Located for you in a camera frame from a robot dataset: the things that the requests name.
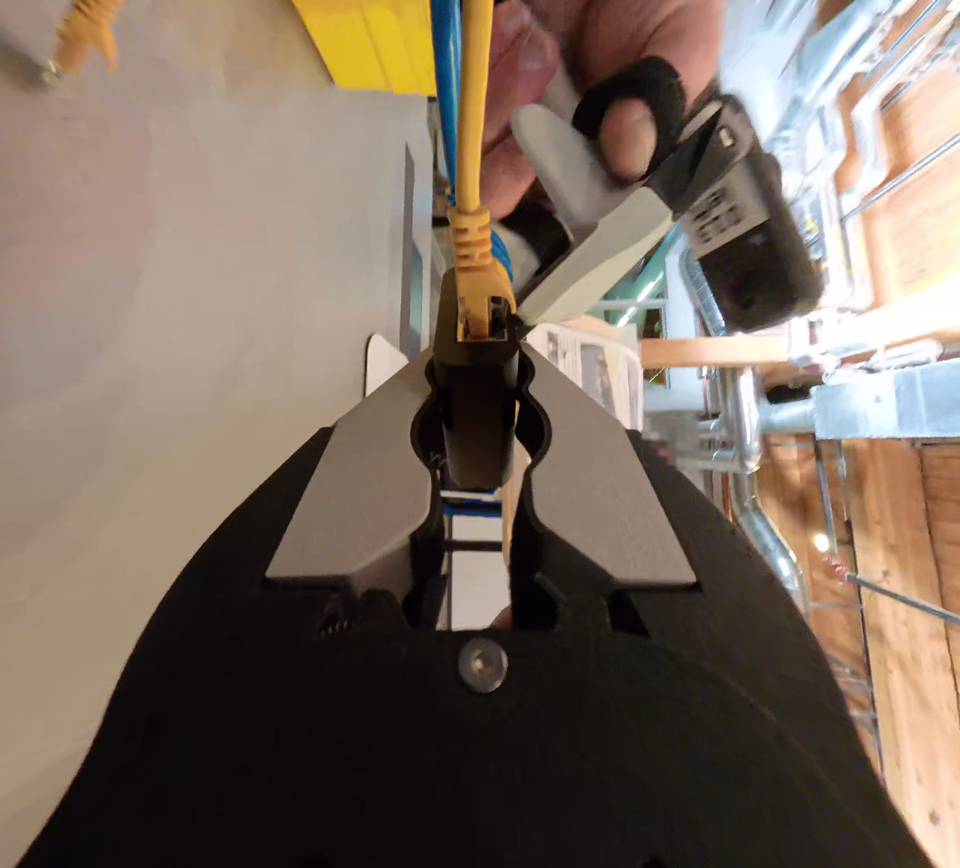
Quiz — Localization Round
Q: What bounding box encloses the orange ethernet cable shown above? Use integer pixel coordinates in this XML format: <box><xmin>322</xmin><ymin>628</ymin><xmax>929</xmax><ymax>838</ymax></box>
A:
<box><xmin>41</xmin><ymin>0</ymin><xmax>517</xmax><ymax>343</ymax></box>

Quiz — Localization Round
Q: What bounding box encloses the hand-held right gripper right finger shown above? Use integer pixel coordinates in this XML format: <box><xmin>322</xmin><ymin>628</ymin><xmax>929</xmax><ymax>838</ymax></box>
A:
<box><xmin>508</xmin><ymin>345</ymin><xmax>699</xmax><ymax>618</ymax></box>

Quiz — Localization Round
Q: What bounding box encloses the blue ethernet cable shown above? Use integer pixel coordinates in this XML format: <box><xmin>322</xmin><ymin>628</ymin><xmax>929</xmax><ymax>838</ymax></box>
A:
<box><xmin>420</xmin><ymin>0</ymin><xmax>519</xmax><ymax>518</ymax></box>

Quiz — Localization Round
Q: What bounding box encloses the white board stand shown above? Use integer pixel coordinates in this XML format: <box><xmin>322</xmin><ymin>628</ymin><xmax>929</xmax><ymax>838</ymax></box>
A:
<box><xmin>365</xmin><ymin>333</ymin><xmax>410</xmax><ymax>398</ymax></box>

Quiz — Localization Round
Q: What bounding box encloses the black network switch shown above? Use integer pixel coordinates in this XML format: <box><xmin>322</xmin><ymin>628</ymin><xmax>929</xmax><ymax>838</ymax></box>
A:
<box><xmin>433</xmin><ymin>268</ymin><xmax>522</xmax><ymax>490</ymax></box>

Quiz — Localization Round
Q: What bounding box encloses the wooden pillar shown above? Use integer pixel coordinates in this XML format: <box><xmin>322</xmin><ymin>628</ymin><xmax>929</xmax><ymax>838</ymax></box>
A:
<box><xmin>641</xmin><ymin>298</ymin><xmax>960</xmax><ymax>368</ymax></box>

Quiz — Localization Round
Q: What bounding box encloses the wooden instruction board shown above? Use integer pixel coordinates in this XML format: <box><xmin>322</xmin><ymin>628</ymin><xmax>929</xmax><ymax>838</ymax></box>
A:
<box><xmin>525</xmin><ymin>322</ymin><xmax>646</xmax><ymax>434</ymax></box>

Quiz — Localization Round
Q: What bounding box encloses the silver ventilation duct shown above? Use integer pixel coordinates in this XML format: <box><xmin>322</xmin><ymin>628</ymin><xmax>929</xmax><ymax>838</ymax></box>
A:
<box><xmin>660</xmin><ymin>238</ymin><xmax>960</xmax><ymax>614</ymax></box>

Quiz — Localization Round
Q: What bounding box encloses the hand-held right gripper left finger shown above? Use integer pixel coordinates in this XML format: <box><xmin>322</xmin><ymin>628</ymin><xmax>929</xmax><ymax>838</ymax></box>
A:
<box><xmin>264</xmin><ymin>349</ymin><xmax>447</xmax><ymax>603</ymax></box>

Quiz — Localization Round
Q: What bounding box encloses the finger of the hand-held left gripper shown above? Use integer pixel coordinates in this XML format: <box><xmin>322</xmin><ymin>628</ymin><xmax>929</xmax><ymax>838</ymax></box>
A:
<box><xmin>516</xmin><ymin>189</ymin><xmax>676</xmax><ymax>327</ymax></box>

